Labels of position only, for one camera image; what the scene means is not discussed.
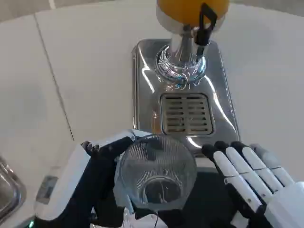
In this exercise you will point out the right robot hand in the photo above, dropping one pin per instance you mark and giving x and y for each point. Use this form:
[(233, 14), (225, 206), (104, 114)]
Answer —
[(256, 175)]

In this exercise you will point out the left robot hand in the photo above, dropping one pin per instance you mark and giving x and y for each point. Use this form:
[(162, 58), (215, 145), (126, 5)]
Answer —
[(71, 185)]

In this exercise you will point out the clear ribbed glass cup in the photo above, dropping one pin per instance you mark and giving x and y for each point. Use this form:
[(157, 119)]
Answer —
[(155, 173)]

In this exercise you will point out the steel tray edge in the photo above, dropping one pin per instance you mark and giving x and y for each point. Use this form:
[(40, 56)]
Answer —
[(10, 183)]

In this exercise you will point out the slotted drip tray grid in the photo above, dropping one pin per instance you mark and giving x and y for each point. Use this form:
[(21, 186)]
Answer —
[(187, 112)]

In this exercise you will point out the steel drip tray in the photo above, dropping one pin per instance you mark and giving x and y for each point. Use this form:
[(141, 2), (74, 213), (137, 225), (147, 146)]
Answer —
[(183, 102)]

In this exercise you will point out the orange juice drink dispenser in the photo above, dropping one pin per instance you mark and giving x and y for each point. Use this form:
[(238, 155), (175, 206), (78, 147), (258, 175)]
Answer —
[(190, 31)]

